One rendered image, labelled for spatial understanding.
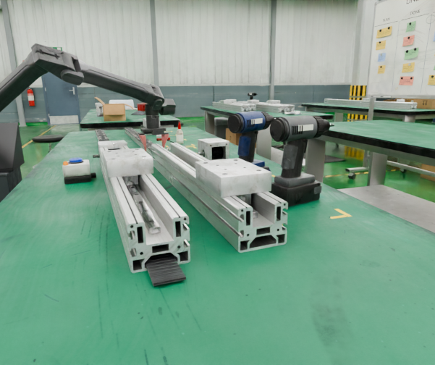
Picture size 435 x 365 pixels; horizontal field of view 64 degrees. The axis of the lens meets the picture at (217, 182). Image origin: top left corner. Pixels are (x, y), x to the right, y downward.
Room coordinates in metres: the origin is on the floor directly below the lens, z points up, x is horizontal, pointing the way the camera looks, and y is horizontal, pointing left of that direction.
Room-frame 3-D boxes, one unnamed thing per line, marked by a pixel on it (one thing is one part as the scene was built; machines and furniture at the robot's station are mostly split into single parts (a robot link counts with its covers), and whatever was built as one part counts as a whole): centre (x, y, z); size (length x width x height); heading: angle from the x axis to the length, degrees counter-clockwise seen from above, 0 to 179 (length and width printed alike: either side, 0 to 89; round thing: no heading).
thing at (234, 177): (0.73, -0.03, 0.87); 0.16 x 0.11 x 0.07; 21
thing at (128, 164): (0.90, 0.24, 0.87); 0.16 x 0.11 x 0.07; 21
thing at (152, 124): (1.53, 0.28, 0.92); 0.10 x 0.07 x 0.07; 111
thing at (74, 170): (1.12, 0.45, 0.81); 0.10 x 0.08 x 0.06; 111
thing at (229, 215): (0.97, 0.06, 0.82); 0.80 x 0.10 x 0.09; 21
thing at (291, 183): (0.89, -0.23, 0.89); 0.20 x 0.08 x 0.22; 120
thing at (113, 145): (1.31, 0.41, 0.83); 0.12 x 0.09 x 0.10; 111
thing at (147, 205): (0.90, 0.24, 0.82); 0.80 x 0.10 x 0.09; 21
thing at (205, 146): (1.34, 0.02, 0.83); 0.11 x 0.10 x 0.10; 115
